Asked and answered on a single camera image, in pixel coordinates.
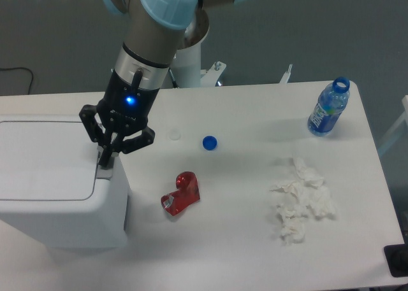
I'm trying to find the white plastic trash can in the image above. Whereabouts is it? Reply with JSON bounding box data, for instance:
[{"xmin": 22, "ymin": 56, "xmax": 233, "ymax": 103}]
[{"xmin": 1, "ymin": 115, "xmax": 130, "ymax": 249}]

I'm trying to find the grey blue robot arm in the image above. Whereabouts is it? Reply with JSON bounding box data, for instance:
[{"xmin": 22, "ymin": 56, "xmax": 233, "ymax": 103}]
[{"xmin": 79, "ymin": 0, "xmax": 246, "ymax": 167}]

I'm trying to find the blue bottle cap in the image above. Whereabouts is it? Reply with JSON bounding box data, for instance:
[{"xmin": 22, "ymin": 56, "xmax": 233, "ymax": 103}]
[{"xmin": 202, "ymin": 136, "xmax": 218, "ymax": 151}]

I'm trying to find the black device at edge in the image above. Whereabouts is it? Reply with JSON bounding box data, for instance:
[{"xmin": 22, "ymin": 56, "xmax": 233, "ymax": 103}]
[{"xmin": 384, "ymin": 244, "xmax": 407, "ymax": 278}]

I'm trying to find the white metal base frame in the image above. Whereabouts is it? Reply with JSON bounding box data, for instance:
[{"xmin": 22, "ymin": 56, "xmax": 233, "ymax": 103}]
[{"xmin": 110, "ymin": 60, "xmax": 294, "ymax": 90}]

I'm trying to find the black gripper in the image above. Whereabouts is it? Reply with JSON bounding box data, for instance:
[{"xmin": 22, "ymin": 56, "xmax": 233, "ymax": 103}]
[{"xmin": 79, "ymin": 69, "xmax": 159, "ymax": 167}]

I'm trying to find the crumpled white tissue pile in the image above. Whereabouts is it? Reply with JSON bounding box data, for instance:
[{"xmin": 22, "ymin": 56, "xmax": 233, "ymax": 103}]
[{"xmin": 270, "ymin": 157, "xmax": 337, "ymax": 245}]

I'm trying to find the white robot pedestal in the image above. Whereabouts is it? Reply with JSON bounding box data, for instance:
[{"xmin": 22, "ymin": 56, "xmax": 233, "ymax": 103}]
[{"xmin": 168, "ymin": 10, "xmax": 210, "ymax": 89}]

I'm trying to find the black floor cable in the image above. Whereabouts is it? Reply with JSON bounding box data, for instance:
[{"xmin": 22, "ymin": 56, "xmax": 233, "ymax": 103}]
[{"xmin": 0, "ymin": 67, "xmax": 34, "ymax": 96}]

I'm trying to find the crushed red can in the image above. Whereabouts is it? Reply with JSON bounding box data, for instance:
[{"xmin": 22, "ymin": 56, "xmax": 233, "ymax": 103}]
[{"xmin": 161, "ymin": 171, "xmax": 200, "ymax": 216}]

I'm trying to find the blue plastic water bottle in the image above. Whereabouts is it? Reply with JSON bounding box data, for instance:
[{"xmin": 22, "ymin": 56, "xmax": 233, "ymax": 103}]
[{"xmin": 307, "ymin": 76, "xmax": 350, "ymax": 137}]

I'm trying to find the white furniture at right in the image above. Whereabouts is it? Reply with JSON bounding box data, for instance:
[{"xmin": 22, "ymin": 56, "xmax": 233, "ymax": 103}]
[{"xmin": 377, "ymin": 95, "xmax": 407, "ymax": 157}]

